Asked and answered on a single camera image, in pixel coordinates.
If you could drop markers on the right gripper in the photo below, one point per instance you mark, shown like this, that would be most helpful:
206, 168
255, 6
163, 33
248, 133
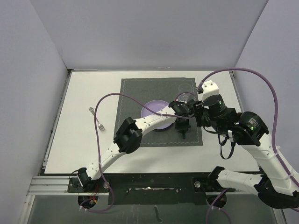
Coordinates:
200, 110

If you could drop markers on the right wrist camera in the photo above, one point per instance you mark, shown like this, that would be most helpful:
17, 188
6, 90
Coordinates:
207, 89

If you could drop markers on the silver fork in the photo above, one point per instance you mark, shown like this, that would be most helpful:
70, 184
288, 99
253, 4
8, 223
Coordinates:
99, 125

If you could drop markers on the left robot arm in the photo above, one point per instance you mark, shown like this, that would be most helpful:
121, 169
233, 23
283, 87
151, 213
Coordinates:
129, 136

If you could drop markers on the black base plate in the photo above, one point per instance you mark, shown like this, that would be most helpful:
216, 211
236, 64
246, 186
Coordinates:
157, 196

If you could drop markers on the aluminium frame rail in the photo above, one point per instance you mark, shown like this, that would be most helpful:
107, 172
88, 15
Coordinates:
60, 185

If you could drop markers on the clear drinking glass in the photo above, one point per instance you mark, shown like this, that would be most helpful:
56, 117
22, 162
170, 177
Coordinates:
185, 92

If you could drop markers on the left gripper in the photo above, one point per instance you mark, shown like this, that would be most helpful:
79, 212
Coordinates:
180, 128

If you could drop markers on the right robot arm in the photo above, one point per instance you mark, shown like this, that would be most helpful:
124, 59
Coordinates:
277, 185

